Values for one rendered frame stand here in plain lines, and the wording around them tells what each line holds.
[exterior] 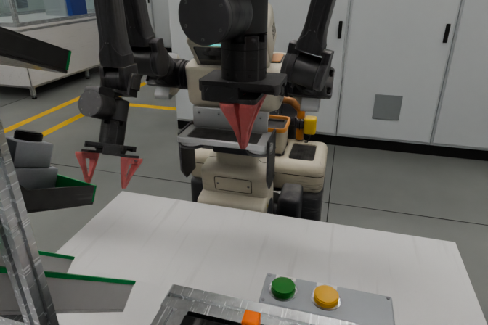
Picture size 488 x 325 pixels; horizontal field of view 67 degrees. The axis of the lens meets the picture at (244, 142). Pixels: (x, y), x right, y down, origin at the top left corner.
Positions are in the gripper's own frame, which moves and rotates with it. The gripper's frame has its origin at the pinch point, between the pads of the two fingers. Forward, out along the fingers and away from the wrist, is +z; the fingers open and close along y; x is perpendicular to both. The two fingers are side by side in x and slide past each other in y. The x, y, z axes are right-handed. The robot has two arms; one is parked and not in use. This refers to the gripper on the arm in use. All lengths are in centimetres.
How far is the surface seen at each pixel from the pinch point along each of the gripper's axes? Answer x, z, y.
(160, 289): 5.2, 36.9, -19.1
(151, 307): 0.8, 37.0, -18.7
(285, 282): 2.4, 25.8, 6.4
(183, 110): 280, 98, -141
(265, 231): 29.6, 36.8, -2.6
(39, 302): -24.3, 8.6, -14.1
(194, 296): -3.2, 27.0, -7.4
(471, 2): 281, -7, 97
